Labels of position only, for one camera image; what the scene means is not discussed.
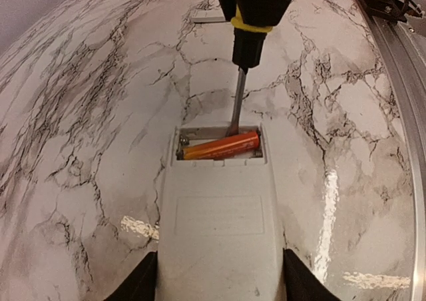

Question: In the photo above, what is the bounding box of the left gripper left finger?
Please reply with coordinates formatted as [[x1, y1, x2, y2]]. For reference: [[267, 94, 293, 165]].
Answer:
[[105, 252, 156, 301]]

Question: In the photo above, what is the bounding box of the front aluminium frame rail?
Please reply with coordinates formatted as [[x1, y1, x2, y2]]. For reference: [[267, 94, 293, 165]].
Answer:
[[345, 0, 426, 228]]

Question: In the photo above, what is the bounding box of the yellow handled screwdriver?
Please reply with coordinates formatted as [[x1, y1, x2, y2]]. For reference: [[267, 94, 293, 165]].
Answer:
[[224, 0, 276, 139]]

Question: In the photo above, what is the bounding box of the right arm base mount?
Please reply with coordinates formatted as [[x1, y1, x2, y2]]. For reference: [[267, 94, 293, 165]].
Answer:
[[358, 0, 425, 23]]

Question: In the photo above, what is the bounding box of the white remote control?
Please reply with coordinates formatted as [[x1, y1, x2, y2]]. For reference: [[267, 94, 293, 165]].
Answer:
[[155, 123, 286, 300]]

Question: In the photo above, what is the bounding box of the white battery cover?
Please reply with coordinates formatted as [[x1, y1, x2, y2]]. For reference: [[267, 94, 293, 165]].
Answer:
[[191, 9, 226, 24]]

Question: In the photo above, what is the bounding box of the orange black battery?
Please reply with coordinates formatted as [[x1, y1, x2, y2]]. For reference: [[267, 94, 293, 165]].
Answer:
[[176, 131, 260, 160]]

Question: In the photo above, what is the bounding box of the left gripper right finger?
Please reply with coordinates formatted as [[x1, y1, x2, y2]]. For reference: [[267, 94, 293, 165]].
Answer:
[[283, 248, 339, 301]]

